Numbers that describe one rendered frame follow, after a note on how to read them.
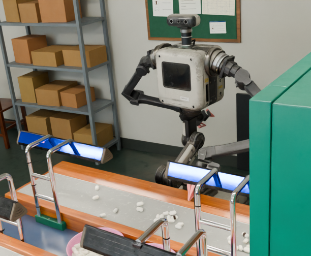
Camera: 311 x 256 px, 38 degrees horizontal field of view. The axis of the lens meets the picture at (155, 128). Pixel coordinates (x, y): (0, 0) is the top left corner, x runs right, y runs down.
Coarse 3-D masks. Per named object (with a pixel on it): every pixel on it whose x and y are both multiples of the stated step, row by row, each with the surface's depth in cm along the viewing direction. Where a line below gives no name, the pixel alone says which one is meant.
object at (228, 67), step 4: (232, 56) 244; (224, 60) 241; (228, 60) 243; (232, 60) 245; (224, 64) 242; (228, 64) 242; (232, 64) 242; (236, 64) 244; (224, 68) 243; (228, 68) 241; (232, 68) 241; (236, 68) 241; (224, 72) 244; (228, 72) 242; (232, 72) 241; (220, 76) 246; (224, 76) 248; (228, 76) 246; (232, 76) 243
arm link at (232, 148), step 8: (224, 144) 229; (232, 144) 227; (240, 144) 226; (248, 144) 224; (208, 152) 229; (216, 152) 228; (224, 152) 227; (232, 152) 226; (240, 152) 227; (208, 160) 233
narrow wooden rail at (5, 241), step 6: (0, 234) 219; (0, 240) 214; (6, 240) 214; (12, 240) 213; (18, 240) 213; (6, 246) 211; (12, 246) 209; (18, 246) 208; (24, 246) 208; (30, 246) 208; (18, 252) 207; (24, 252) 204; (30, 252) 203; (36, 252) 203; (42, 252) 202; (48, 252) 202
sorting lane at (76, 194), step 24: (24, 192) 262; (48, 192) 260; (72, 192) 258; (96, 192) 256; (120, 192) 253; (120, 216) 230; (144, 216) 228; (192, 216) 225; (216, 216) 223; (216, 240) 205; (240, 240) 204
